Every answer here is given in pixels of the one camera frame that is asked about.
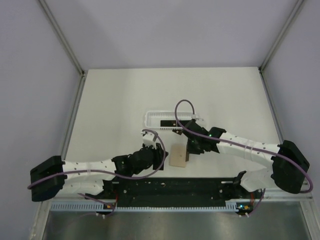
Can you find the aluminium frame post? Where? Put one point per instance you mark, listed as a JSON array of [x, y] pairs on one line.
[[294, 13], [60, 36]]

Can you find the black card in basket left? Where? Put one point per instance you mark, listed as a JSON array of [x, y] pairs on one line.
[[168, 123]]

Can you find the beige card holder wallet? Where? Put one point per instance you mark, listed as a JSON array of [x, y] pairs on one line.
[[178, 156]]

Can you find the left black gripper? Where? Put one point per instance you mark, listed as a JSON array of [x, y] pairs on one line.
[[158, 154]]

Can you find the black card in basket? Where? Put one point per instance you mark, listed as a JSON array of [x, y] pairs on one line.
[[168, 123], [184, 123]]

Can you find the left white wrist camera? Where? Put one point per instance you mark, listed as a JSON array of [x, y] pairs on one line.
[[149, 138]]

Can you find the black card in basket right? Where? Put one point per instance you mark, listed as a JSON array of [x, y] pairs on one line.
[[184, 123]]

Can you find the white plastic basket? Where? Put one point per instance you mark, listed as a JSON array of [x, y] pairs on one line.
[[152, 118]]

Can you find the left aluminium frame post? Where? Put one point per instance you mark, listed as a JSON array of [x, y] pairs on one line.
[[60, 36]]

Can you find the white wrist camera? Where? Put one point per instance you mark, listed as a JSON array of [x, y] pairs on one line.
[[197, 118], [149, 138]]

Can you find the white slotted cable duct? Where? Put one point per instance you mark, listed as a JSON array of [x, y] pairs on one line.
[[91, 206]]

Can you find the right aluminium frame post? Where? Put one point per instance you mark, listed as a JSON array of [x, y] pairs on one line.
[[294, 13]]

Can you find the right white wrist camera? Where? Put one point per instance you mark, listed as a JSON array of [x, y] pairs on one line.
[[197, 118]]

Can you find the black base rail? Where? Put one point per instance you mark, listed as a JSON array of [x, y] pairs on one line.
[[174, 192]]

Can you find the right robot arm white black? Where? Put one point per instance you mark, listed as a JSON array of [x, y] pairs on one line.
[[284, 165]]

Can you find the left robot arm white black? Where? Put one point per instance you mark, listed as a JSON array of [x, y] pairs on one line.
[[55, 175]]

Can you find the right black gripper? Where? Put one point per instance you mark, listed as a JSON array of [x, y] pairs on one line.
[[193, 151]]

